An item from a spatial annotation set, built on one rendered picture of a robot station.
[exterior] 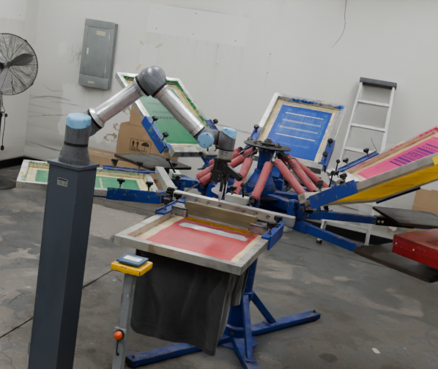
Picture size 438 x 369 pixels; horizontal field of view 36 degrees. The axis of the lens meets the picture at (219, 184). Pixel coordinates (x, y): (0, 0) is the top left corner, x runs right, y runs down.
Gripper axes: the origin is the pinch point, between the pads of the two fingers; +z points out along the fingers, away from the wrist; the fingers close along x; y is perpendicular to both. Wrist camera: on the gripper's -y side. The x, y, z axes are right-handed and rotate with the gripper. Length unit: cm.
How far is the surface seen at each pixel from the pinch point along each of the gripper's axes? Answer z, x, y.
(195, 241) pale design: 16.3, 29.9, 1.2
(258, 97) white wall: -29, -413, 85
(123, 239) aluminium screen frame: 14, 60, 25
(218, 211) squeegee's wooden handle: 7.2, 1.1, 0.2
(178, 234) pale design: 16.4, 26.3, 11.4
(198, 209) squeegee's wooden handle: 8.6, 1.0, 11.1
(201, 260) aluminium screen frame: 15, 60, -11
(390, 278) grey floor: 107, -304, -95
